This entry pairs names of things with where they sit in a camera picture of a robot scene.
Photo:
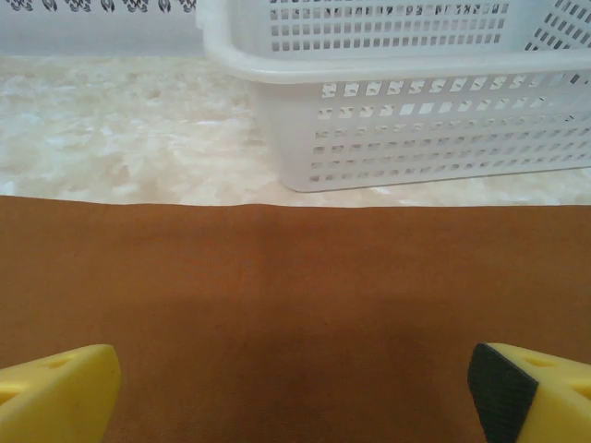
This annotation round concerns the right gripper yellow right finger with black pad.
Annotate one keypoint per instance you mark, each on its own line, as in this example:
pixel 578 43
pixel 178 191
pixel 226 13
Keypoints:
pixel 545 401

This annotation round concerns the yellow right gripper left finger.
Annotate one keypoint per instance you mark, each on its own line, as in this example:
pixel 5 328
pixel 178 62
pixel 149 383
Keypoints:
pixel 60 397

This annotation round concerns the brown long pants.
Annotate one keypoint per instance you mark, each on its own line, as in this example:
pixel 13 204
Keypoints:
pixel 286 286

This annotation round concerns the white perforated plastic basket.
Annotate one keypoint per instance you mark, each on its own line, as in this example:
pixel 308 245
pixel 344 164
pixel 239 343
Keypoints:
pixel 415 124

